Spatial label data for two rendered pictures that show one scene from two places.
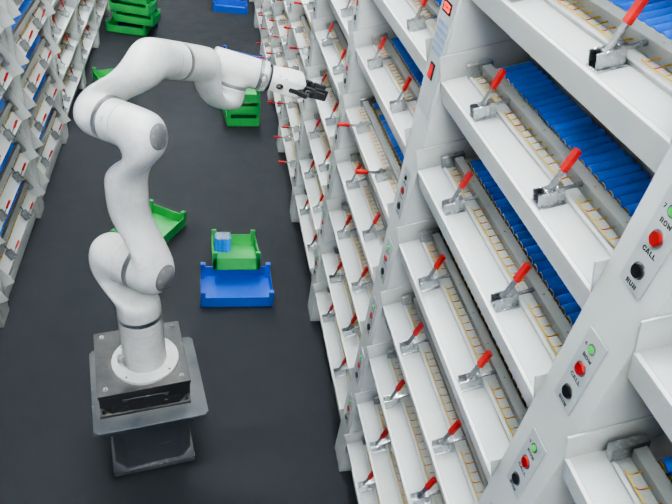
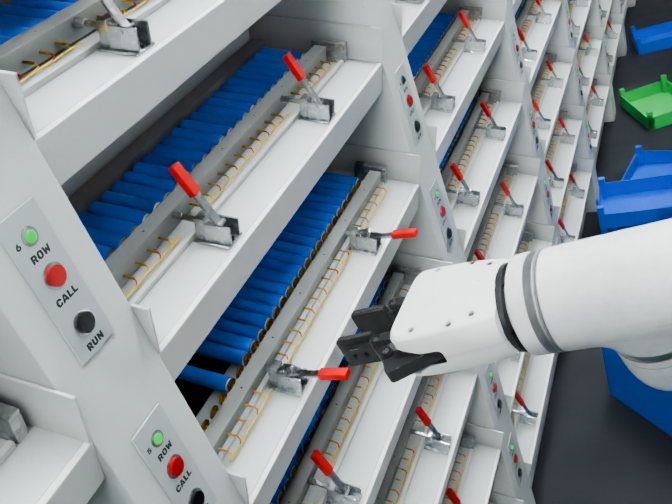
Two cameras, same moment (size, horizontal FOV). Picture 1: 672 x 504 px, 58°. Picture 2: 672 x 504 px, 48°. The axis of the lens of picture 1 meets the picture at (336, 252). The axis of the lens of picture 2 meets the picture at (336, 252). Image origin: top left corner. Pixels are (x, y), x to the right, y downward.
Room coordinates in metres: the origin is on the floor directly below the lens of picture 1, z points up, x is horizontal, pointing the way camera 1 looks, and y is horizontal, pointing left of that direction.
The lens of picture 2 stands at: (2.06, 0.56, 1.50)
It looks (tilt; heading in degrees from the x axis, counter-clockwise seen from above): 30 degrees down; 229
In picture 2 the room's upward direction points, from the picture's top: 21 degrees counter-clockwise
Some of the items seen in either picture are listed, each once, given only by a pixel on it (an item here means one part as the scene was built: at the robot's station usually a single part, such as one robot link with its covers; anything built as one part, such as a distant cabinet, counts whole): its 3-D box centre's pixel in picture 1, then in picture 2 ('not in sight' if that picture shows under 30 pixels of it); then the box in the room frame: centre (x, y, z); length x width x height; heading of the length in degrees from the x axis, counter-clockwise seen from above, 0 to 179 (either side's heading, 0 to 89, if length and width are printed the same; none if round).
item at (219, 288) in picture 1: (236, 284); not in sight; (1.94, 0.39, 0.04); 0.30 x 0.20 x 0.08; 106
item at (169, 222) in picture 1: (150, 227); not in sight; (2.21, 0.87, 0.04); 0.30 x 0.20 x 0.08; 165
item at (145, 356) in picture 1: (142, 338); not in sight; (1.17, 0.50, 0.47); 0.19 x 0.19 x 0.18
